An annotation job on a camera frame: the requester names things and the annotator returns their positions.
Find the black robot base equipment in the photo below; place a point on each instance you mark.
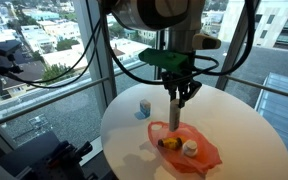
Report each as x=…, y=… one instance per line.
x=50, y=160

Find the orange plastic bag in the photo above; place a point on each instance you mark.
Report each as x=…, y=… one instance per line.
x=204, y=156

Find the small blue white box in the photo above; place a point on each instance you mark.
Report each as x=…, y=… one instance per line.
x=145, y=108

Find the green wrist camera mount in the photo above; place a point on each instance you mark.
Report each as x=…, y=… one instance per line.
x=164, y=60

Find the tall white cylindrical container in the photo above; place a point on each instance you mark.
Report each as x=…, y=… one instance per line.
x=174, y=115

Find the yellow fruit toy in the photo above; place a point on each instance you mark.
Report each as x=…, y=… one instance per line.
x=170, y=143

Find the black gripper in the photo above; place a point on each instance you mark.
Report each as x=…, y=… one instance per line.
x=180, y=80

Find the wide grey window mullion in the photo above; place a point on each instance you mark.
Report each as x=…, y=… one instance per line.
x=97, y=66

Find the round white jar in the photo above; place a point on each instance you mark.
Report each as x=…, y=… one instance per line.
x=190, y=148

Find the black camera on stand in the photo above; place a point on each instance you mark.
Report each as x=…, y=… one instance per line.
x=4, y=46

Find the grey horizontal window rail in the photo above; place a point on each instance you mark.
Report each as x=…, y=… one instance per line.
x=260, y=86
x=50, y=96

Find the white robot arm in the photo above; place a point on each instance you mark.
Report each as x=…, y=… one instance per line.
x=157, y=13

